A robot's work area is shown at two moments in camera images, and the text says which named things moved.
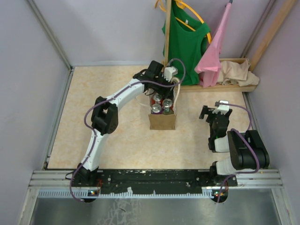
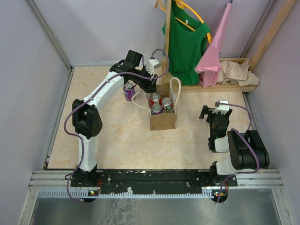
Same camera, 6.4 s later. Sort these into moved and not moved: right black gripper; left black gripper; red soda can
Moved: left black gripper
Not moved: right black gripper; red soda can
